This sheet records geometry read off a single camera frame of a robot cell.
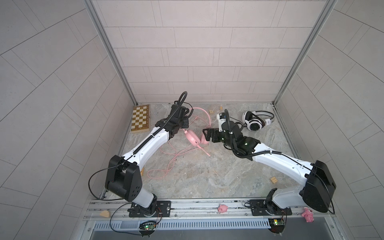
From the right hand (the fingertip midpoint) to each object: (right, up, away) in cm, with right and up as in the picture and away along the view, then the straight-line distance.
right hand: (207, 131), depth 78 cm
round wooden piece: (-48, -37, -10) cm, 61 cm away
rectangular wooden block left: (-36, -23, +4) cm, 43 cm away
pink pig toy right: (+46, -37, -10) cm, 60 cm away
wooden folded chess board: (-45, +5, +24) cm, 51 cm away
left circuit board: (-27, -40, -14) cm, 50 cm away
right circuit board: (+31, -42, -10) cm, 53 cm away
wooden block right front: (+36, -26, +1) cm, 44 cm away
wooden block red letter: (+12, +14, +35) cm, 40 cm away
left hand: (-11, +8, +6) cm, 15 cm away
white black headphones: (+31, +3, +16) cm, 35 cm away
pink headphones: (-8, -3, -2) cm, 9 cm away
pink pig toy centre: (+7, -36, -8) cm, 37 cm away
